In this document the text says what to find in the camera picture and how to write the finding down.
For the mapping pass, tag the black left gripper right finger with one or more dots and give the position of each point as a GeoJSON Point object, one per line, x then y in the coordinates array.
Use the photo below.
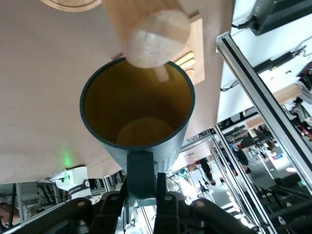
{"type": "Point", "coordinates": [175, 214]}

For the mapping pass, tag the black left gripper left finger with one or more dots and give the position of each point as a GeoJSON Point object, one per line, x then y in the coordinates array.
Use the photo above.
{"type": "Point", "coordinates": [102, 214]}

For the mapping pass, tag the dark green cup yellow inside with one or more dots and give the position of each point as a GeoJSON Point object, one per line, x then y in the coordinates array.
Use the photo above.
{"type": "Point", "coordinates": [109, 97]}

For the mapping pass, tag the wooden cup rack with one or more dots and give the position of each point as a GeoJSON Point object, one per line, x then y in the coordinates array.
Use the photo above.
{"type": "Point", "coordinates": [146, 24]}

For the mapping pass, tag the person in dark clothes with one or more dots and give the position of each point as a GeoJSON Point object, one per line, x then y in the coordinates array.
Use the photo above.
{"type": "Point", "coordinates": [207, 170]}
{"type": "Point", "coordinates": [241, 158]}

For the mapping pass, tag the orange slice toy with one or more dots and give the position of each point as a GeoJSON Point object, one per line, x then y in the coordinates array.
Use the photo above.
{"type": "Point", "coordinates": [190, 73]}

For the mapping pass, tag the yellow plastic knife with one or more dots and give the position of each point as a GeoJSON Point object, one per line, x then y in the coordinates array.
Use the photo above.
{"type": "Point", "coordinates": [189, 62]}

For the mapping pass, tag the yellow plastic fork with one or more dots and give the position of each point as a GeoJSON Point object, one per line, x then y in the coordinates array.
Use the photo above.
{"type": "Point", "coordinates": [185, 56]}

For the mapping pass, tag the brown paper roll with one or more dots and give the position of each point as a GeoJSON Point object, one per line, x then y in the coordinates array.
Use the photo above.
{"type": "Point", "coordinates": [287, 93]}

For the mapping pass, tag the wooden cutting board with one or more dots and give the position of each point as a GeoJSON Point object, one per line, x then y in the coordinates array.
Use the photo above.
{"type": "Point", "coordinates": [197, 36]}

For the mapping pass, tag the black box device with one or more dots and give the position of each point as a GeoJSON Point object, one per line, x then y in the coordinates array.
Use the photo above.
{"type": "Point", "coordinates": [280, 14]}

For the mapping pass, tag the aluminium table frame rail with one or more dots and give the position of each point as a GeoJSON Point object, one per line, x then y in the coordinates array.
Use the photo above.
{"type": "Point", "coordinates": [243, 73]}

